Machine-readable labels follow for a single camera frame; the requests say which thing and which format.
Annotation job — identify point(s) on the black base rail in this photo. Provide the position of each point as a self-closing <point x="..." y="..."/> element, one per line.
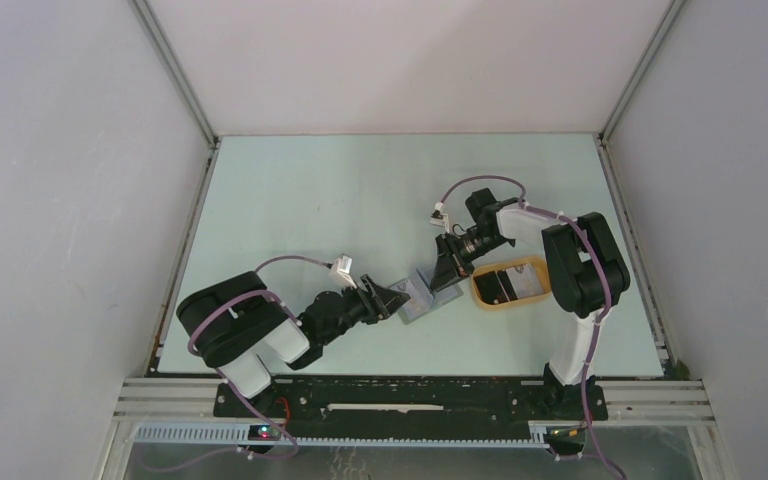
<point x="417" y="408"/>

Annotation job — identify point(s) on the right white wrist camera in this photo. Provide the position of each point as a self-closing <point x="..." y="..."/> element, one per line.
<point x="440" y="218"/>

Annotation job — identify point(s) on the aluminium frame rail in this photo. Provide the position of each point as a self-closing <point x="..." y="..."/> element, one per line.
<point x="171" y="410"/>

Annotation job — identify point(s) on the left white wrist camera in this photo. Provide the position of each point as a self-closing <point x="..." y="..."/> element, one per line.
<point x="340" y="272"/>

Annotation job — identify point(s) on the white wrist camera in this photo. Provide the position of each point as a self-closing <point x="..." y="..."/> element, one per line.
<point x="340" y="272"/>
<point x="440" y="218"/>

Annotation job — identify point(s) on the white VIP card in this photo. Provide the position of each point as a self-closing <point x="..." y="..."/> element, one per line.
<point x="421" y="300"/>

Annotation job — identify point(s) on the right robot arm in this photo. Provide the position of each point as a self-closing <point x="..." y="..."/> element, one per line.
<point x="585" y="269"/>

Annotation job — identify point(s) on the orange plastic tray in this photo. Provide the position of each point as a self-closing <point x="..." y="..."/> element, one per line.
<point x="529" y="277"/>

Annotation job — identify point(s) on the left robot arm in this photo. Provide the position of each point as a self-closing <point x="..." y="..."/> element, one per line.
<point x="230" y="322"/>

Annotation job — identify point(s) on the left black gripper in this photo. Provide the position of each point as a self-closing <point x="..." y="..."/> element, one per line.
<point x="377" y="302"/>

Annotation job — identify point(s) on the black VIP card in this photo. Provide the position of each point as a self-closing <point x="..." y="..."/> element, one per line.
<point x="494" y="288"/>

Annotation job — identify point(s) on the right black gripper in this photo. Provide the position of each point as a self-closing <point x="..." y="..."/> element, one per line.
<point x="452" y="266"/>

